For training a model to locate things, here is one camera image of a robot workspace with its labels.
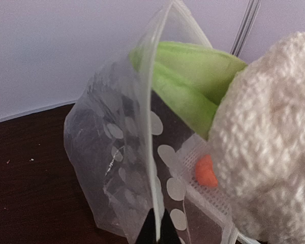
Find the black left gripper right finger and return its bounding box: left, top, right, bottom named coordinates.
left=159, top=210, right=181, bottom=244

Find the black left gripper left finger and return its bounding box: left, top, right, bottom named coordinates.
left=135, top=208, right=157, bottom=244

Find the clear polka dot zip bag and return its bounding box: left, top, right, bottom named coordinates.
left=64, top=1, right=238, bottom=243

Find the white toy cauliflower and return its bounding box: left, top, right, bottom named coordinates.
left=129, top=31, right=305, bottom=242

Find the right aluminium frame post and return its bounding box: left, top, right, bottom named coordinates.
left=230, top=0, right=261, bottom=57

